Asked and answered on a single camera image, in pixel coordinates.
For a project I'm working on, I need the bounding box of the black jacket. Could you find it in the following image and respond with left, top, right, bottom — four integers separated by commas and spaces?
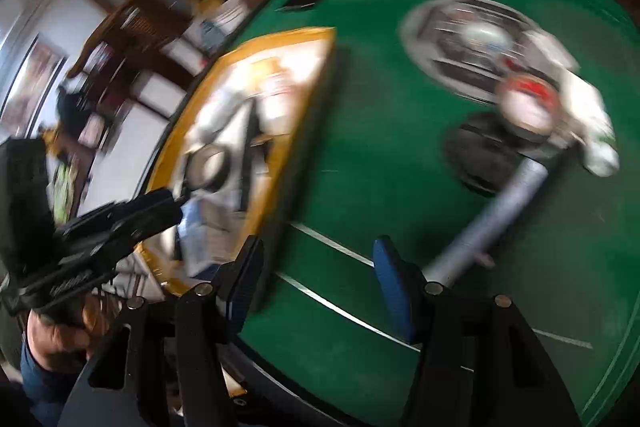
55, 87, 101, 132

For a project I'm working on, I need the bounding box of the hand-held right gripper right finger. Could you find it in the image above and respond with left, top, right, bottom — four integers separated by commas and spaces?
372, 234, 583, 427

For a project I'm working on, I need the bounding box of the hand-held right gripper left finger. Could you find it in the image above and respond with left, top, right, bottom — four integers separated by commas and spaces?
65, 234, 266, 427

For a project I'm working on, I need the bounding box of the person's left forearm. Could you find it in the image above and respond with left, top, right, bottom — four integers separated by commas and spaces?
20, 342, 86, 413

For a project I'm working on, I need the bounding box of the wooden chair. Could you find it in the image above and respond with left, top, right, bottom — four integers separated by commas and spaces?
67, 7, 196, 82

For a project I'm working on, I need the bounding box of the black pouch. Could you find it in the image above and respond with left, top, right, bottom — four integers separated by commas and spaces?
442, 112, 541, 198

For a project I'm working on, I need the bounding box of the yellow box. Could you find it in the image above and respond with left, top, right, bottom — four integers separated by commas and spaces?
135, 26, 341, 303

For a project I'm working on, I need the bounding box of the plain white box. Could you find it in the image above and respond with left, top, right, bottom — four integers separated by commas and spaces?
520, 29, 581, 75

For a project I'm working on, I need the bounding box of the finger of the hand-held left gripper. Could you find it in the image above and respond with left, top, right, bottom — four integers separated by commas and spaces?
55, 188, 183, 253
62, 232, 151, 275

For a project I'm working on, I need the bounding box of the person's left hand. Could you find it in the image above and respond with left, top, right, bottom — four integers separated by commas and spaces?
22, 302, 108, 374

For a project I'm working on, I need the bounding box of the white tube black cap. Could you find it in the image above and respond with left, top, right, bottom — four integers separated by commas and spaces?
425, 157, 551, 288

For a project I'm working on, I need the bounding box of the mahjong table control panel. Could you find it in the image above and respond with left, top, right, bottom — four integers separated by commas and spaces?
400, 0, 581, 102

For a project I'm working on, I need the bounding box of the white bottle green label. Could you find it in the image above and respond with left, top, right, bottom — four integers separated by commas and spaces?
565, 72, 621, 178

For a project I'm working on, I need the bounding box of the framed wall picture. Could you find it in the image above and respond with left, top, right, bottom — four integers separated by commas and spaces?
5, 37, 66, 128

